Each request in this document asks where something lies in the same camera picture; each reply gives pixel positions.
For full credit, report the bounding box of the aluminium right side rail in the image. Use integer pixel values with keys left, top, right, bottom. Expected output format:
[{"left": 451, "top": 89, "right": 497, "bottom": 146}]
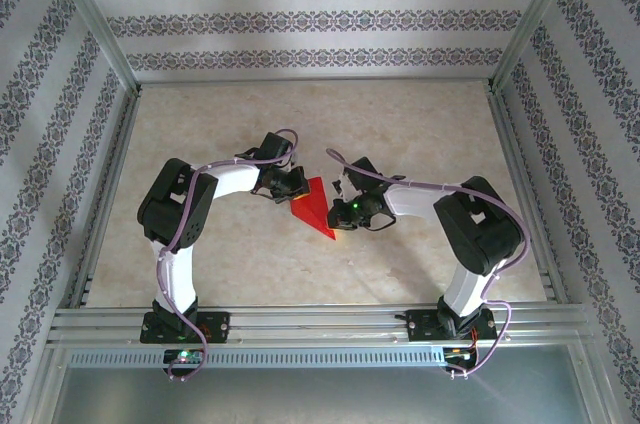
[{"left": 483, "top": 82, "right": 569, "bottom": 304}]

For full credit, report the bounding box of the aluminium frame post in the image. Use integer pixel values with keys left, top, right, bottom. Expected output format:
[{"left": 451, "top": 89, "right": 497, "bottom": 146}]
[
  {"left": 492, "top": 0, "right": 585, "bottom": 89},
  {"left": 42, "top": 0, "right": 140, "bottom": 91}
]

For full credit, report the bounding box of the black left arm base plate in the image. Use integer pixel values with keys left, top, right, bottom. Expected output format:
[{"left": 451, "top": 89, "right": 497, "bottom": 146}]
[{"left": 139, "top": 310, "right": 232, "bottom": 345}]

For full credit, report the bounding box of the controller board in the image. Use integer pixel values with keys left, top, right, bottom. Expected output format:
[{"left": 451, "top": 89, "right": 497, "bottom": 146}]
[
  {"left": 163, "top": 347, "right": 207, "bottom": 366},
  {"left": 443, "top": 346, "right": 479, "bottom": 364}
]

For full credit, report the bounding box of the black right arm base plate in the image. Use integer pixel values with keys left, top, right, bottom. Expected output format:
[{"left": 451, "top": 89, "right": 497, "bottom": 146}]
[{"left": 405, "top": 307, "right": 499, "bottom": 344}]

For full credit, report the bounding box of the aluminium mounting rail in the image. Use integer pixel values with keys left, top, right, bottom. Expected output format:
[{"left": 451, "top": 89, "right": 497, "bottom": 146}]
[{"left": 47, "top": 306, "right": 596, "bottom": 346}]

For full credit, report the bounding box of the grey metal panel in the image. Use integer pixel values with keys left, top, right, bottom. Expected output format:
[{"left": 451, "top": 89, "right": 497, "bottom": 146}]
[{"left": 49, "top": 366, "right": 591, "bottom": 424}]

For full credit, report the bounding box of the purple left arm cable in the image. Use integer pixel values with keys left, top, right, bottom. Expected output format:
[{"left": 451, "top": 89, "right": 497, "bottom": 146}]
[{"left": 155, "top": 128, "right": 301, "bottom": 383}]

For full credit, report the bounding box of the grey slotted cable duct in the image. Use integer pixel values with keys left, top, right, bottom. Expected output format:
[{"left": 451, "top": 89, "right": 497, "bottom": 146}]
[{"left": 67, "top": 346, "right": 447, "bottom": 369}]

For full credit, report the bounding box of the aluminium right frame post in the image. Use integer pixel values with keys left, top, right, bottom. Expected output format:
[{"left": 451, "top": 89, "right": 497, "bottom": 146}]
[{"left": 492, "top": 0, "right": 585, "bottom": 89}]

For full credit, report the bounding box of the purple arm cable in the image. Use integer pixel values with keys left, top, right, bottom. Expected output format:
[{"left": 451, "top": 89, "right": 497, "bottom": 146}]
[
  {"left": 325, "top": 147, "right": 531, "bottom": 379},
  {"left": 155, "top": 128, "right": 301, "bottom": 383}
]

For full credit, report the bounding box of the aluminium rear rail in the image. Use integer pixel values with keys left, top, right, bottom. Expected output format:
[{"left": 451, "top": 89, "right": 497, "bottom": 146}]
[{"left": 135, "top": 76, "right": 496, "bottom": 90}]

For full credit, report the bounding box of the right controller board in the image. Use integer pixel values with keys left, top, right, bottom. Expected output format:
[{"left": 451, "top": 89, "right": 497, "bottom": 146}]
[{"left": 443, "top": 346, "right": 479, "bottom": 364}]

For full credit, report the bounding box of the aluminium left frame post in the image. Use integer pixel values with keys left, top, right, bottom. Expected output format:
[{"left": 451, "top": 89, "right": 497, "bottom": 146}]
[{"left": 42, "top": 0, "right": 140, "bottom": 91}]

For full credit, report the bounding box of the left controller board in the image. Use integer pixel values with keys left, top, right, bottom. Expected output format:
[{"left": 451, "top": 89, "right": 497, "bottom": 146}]
[{"left": 163, "top": 347, "right": 207, "bottom": 366}]

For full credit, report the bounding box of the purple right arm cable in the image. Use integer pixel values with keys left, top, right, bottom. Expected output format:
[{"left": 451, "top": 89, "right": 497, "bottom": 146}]
[{"left": 325, "top": 147, "right": 531, "bottom": 379}]

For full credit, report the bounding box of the aluminium left side rail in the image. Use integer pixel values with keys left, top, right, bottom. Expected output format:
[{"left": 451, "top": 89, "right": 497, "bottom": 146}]
[{"left": 69, "top": 86, "right": 142, "bottom": 309}]

